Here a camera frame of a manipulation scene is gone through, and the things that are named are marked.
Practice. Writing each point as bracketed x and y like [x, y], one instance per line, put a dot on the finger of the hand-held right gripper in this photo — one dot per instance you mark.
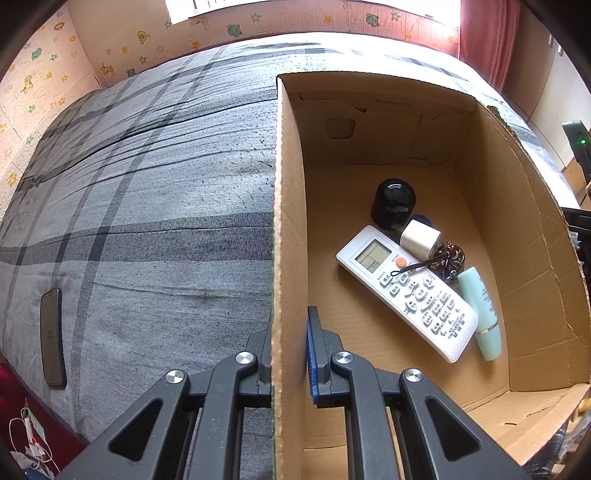
[581, 221]

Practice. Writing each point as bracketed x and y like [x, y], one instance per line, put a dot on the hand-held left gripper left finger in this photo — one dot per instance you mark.
[261, 369]

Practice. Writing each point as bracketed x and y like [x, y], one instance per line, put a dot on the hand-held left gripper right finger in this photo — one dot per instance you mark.
[314, 360]

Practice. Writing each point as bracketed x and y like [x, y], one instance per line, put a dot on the white remote control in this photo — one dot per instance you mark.
[415, 295]

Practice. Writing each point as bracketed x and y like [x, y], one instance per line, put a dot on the mint green tube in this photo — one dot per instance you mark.
[482, 318]

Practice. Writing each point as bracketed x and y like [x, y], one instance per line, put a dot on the small cream charger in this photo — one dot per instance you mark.
[418, 240]

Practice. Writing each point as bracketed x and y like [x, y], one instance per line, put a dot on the blue key fob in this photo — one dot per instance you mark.
[422, 219]

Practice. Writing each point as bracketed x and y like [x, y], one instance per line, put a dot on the cardboard box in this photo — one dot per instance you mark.
[351, 194]

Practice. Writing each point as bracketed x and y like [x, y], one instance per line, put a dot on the black dome-shaped gadget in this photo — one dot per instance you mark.
[392, 198]

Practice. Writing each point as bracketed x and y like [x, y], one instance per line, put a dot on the cream wardrobe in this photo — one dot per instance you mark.
[545, 92]

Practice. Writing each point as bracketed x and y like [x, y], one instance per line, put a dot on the red curtain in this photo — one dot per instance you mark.
[489, 37]

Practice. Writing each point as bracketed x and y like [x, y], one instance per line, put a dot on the grey plaid bed sheet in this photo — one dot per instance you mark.
[161, 184]

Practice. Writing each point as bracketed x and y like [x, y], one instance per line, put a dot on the black smartphone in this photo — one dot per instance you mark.
[52, 337]

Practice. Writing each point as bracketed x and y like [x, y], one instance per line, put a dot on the red mattress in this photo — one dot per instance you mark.
[18, 392]

